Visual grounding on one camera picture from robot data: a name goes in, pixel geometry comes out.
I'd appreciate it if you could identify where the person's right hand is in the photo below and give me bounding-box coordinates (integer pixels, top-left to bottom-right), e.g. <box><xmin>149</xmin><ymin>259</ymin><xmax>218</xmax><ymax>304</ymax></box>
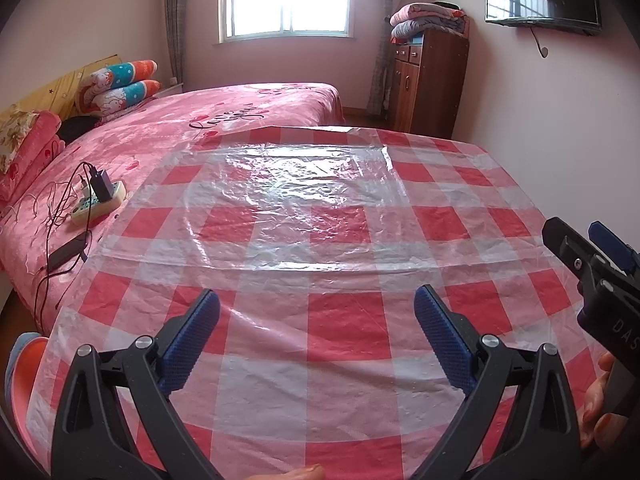
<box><xmin>579</xmin><ymin>352</ymin><xmax>633</xmax><ymax>449</ymax></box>

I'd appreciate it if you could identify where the dark cloth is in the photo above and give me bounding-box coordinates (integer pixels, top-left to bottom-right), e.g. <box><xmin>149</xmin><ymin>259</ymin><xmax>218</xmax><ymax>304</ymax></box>
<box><xmin>57</xmin><ymin>114</ymin><xmax>102</xmax><ymax>142</ymax></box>

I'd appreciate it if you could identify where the red checked plastic tablecloth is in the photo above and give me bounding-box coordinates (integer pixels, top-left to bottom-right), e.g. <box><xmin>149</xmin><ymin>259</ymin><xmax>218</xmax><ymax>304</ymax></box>
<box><xmin>25</xmin><ymin>125</ymin><xmax>607</xmax><ymax>480</ymax></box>

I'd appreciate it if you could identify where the black charger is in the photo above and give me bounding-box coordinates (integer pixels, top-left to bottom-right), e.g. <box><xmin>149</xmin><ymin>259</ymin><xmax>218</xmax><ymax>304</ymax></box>
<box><xmin>89</xmin><ymin>168</ymin><xmax>115</xmax><ymax>204</ymax></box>

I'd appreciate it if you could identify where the orange plastic bucket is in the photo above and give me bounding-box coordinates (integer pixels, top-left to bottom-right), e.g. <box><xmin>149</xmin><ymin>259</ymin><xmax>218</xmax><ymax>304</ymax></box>
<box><xmin>12</xmin><ymin>337</ymin><xmax>52</xmax><ymax>427</ymax></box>

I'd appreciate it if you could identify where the yellow wooden headboard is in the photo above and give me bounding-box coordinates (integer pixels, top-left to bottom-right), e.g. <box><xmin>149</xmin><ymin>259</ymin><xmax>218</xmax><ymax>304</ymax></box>
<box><xmin>0</xmin><ymin>52</ymin><xmax>124</xmax><ymax>122</ymax></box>

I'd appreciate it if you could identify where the grey patterned curtain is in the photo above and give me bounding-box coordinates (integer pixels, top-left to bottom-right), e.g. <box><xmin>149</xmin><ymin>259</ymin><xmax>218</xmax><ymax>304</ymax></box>
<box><xmin>164</xmin><ymin>0</ymin><xmax>189</xmax><ymax>87</ymax></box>
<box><xmin>367</xmin><ymin>0</ymin><xmax>402</xmax><ymax>119</ymax></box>

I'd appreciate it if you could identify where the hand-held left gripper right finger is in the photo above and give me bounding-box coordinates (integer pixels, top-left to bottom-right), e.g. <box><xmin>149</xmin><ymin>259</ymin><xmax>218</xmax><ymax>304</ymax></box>
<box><xmin>414</xmin><ymin>284</ymin><xmax>583</xmax><ymax>480</ymax></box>

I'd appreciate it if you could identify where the rolled cartoon print pillow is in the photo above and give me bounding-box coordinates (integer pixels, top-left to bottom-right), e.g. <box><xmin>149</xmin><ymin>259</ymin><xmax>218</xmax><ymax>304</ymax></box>
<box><xmin>92</xmin><ymin>79</ymin><xmax>162</xmax><ymax>122</ymax></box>
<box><xmin>77</xmin><ymin>59</ymin><xmax>159</xmax><ymax>107</ymax></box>

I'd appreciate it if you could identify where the cream power strip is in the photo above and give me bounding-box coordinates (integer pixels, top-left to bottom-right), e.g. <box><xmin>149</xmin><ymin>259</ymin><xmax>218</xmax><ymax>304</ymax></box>
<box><xmin>70</xmin><ymin>181</ymin><xmax>127</xmax><ymax>227</ymax></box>

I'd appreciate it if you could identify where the person's left hand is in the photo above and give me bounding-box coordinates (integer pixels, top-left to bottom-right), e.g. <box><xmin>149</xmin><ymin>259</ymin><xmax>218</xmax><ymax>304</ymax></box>
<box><xmin>234</xmin><ymin>463</ymin><xmax>327</xmax><ymax>480</ymax></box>

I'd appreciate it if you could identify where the pink folded quilt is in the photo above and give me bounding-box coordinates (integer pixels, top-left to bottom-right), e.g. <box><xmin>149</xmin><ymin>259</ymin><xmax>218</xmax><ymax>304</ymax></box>
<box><xmin>0</xmin><ymin>110</ymin><xmax>67</xmax><ymax>202</ymax></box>

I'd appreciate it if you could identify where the pink folded blanket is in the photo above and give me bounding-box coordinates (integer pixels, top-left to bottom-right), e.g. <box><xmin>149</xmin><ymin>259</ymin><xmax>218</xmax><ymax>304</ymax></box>
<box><xmin>390</xmin><ymin>2</ymin><xmax>463</xmax><ymax>27</ymax></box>

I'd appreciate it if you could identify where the bed with pink bedspread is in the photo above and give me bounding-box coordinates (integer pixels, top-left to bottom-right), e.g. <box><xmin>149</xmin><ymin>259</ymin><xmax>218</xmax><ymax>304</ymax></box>
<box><xmin>0</xmin><ymin>82</ymin><xmax>347</xmax><ymax>337</ymax></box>

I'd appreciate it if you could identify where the black power brick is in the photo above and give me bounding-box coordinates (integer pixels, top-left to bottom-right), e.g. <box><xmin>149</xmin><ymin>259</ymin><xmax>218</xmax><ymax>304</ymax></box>
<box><xmin>47</xmin><ymin>232</ymin><xmax>89</xmax><ymax>271</ymax></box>

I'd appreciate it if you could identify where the brown wooden cabinet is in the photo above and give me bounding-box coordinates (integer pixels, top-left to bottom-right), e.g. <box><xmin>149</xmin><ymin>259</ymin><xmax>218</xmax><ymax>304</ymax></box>
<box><xmin>388</xmin><ymin>27</ymin><xmax>471</xmax><ymax>139</ymax></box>

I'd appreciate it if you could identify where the blue chair cushion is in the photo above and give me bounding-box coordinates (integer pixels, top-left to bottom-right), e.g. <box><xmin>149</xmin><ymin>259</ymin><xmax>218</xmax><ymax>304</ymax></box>
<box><xmin>5</xmin><ymin>332</ymin><xmax>44</xmax><ymax>402</ymax></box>

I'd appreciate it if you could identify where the television cable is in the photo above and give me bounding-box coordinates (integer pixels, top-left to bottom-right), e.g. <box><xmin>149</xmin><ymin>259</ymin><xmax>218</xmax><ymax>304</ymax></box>
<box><xmin>529</xmin><ymin>27</ymin><xmax>549</xmax><ymax>59</ymax></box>

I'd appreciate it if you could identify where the grey purple folded blanket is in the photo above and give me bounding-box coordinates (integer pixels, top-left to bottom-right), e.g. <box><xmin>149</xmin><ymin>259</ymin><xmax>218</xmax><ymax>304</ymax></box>
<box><xmin>390</xmin><ymin>19</ymin><xmax>471</xmax><ymax>42</ymax></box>

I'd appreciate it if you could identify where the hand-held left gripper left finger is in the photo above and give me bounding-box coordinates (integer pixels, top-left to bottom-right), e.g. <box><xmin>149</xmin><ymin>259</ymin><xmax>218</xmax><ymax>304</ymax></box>
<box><xmin>50</xmin><ymin>287</ymin><xmax>222</xmax><ymax>480</ymax></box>

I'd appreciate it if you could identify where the black charger cable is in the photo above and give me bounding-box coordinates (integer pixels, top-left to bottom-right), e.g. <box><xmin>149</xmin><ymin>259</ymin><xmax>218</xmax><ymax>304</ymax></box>
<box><xmin>46</xmin><ymin>162</ymin><xmax>102</xmax><ymax>257</ymax></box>

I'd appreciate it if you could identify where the floral pillow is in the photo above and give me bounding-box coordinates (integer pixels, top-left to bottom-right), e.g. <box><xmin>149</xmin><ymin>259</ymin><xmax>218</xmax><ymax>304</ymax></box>
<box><xmin>0</xmin><ymin>104</ymin><xmax>42</xmax><ymax>177</ymax></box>

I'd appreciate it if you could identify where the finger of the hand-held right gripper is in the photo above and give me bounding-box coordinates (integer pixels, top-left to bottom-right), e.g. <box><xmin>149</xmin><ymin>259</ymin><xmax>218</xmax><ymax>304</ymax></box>
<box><xmin>587</xmin><ymin>219</ymin><xmax>640</xmax><ymax>277</ymax></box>
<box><xmin>541</xmin><ymin>216</ymin><xmax>614</xmax><ymax>289</ymax></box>

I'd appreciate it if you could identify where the black power cable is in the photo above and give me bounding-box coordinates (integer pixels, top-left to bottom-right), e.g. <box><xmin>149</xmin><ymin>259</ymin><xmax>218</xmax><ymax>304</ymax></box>
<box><xmin>34</xmin><ymin>232</ymin><xmax>91</xmax><ymax>322</ymax></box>

